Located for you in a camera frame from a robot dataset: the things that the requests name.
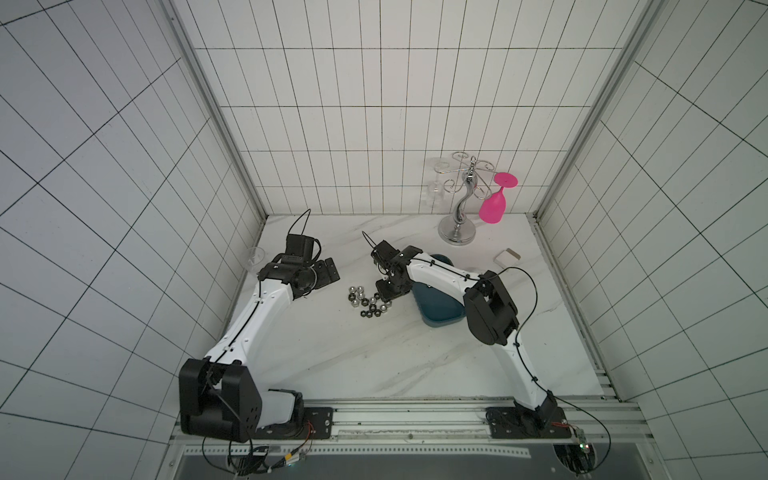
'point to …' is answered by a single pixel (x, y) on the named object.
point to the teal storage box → (437, 309)
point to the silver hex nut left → (360, 290)
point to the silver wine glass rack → (461, 230)
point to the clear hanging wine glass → (435, 189)
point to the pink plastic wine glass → (493, 207)
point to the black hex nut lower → (363, 313)
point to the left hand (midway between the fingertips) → (320, 282)
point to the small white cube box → (507, 258)
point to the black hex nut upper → (352, 296)
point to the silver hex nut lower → (383, 308)
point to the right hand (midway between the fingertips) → (377, 298)
